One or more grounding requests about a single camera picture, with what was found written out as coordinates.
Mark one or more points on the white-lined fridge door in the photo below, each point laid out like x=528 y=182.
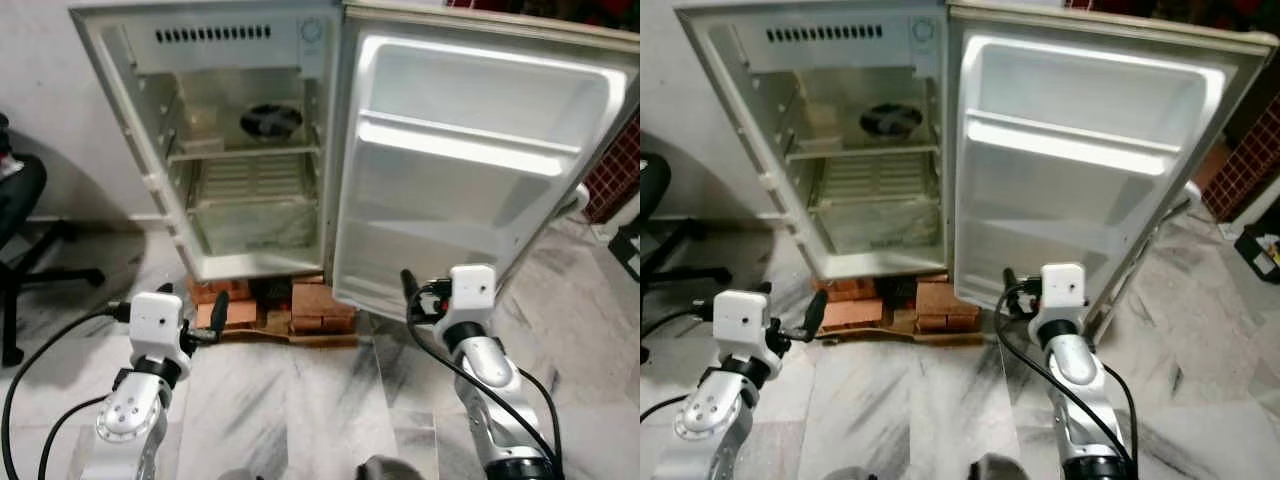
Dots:
x=470 y=220
x=1070 y=220

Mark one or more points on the small silver fridge body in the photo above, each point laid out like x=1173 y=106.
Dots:
x=145 y=150
x=745 y=150

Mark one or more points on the orange brick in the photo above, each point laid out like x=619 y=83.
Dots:
x=235 y=313
x=855 y=311

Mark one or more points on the red-brown brick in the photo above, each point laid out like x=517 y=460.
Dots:
x=315 y=300
x=938 y=298

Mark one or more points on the black office chair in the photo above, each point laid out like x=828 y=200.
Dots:
x=20 y=200
x=655 y=200

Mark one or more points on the robot left leg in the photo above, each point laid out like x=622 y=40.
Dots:
x=848 y=473
x=238 y=474

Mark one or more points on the robot leg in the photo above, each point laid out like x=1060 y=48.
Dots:
x=385 y=468
x=848 y=473
x=998 y=467
x=238 y=474

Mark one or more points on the robot right leg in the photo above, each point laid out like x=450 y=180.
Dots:
x=385 y=468
x=998 y=467

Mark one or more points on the black box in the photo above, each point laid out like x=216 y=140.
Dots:
x=1262 y=255

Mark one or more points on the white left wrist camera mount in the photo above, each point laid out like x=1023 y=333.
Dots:
x=155 y=320
x=742 y=320

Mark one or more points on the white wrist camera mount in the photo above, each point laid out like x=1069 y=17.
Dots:
x=472 y=290
x=155 y=320
x=742 y=320
x=1063 y=288

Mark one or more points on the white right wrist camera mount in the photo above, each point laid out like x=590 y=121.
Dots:
x=1063 y=288
x=472 y=290

